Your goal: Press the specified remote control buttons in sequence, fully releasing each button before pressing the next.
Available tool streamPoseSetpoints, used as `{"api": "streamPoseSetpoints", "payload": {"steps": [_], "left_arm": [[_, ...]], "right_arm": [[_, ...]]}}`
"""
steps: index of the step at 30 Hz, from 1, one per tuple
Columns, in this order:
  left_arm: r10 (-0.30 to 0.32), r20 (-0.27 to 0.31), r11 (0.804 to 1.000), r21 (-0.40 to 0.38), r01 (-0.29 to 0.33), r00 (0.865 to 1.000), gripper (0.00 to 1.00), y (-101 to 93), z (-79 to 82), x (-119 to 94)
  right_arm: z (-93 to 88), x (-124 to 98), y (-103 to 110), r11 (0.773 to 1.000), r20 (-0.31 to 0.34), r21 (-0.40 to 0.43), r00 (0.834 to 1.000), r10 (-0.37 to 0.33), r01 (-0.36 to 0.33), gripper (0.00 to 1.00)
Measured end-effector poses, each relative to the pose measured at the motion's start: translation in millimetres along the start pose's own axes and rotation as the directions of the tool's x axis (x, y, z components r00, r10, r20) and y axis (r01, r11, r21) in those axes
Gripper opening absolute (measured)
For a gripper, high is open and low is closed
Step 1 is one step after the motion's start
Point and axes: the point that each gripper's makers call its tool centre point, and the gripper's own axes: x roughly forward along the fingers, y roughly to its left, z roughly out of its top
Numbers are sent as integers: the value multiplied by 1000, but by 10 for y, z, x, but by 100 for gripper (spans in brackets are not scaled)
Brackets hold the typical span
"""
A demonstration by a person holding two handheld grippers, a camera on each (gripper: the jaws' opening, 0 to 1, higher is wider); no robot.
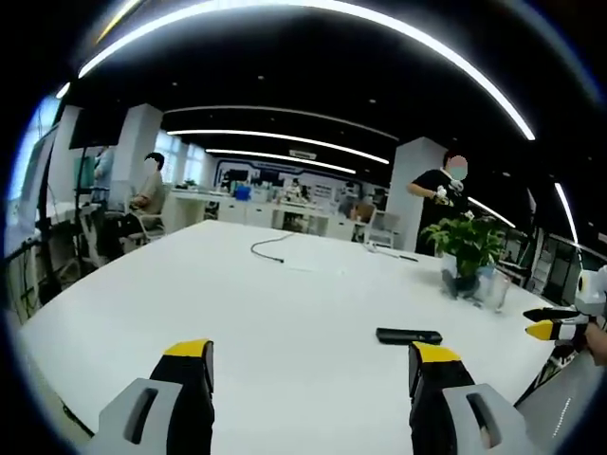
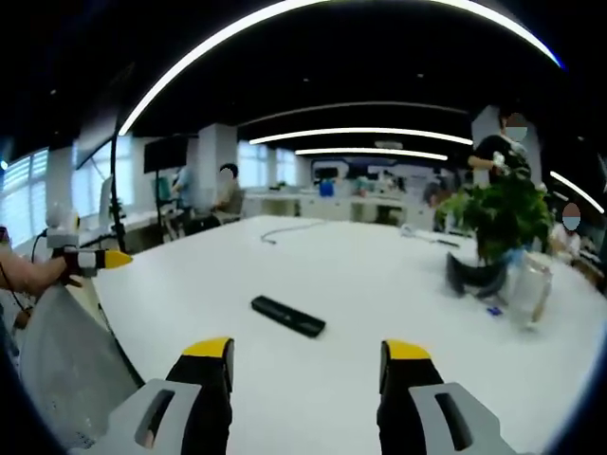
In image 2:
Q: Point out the black remote control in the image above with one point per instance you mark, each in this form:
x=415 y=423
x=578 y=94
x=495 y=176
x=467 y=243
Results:
x=288 y=316

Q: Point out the green potted plant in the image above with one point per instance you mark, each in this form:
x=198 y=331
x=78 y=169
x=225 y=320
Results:
x=507 y=218

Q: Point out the black curved headset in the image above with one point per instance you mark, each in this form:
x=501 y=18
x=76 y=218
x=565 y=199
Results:
x=467 y=279

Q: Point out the black stand pole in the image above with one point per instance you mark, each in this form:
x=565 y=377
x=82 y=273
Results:
x=117 y=189

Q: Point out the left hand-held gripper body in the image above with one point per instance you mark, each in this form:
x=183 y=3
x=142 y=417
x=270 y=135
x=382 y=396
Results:
x=61 y=227

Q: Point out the black wall monitor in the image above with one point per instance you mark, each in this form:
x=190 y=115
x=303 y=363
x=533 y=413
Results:
x=163 y=154

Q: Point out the small white object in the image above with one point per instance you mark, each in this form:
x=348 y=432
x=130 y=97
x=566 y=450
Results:
x=411 y=231

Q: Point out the small blue object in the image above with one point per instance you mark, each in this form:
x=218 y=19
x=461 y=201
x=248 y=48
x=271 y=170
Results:
x=494 y=311

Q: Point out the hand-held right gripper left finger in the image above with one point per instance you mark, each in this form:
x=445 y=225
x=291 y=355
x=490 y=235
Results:
x=204 y=379

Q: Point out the blue container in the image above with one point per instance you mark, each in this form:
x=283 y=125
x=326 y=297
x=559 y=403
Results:
x=326 y=189

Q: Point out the ceiling light strip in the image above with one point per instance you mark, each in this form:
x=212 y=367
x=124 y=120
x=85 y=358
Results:
x=576 y=189
x=360 y=131
x=370 y=151

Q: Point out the clear glass jar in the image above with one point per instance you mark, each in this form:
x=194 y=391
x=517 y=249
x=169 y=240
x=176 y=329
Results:
x=530 y=294

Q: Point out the grey chair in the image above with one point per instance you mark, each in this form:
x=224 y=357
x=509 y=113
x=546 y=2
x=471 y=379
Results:
x=71 y=360

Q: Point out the long curved ceiling light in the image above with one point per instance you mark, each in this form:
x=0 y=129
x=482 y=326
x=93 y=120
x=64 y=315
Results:
x=189 y=71

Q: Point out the black pen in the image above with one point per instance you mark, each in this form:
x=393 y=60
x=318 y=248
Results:
x=448 y=243

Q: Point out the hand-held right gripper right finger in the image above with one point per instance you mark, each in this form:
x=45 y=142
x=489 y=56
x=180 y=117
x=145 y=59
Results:
x=408 y=379

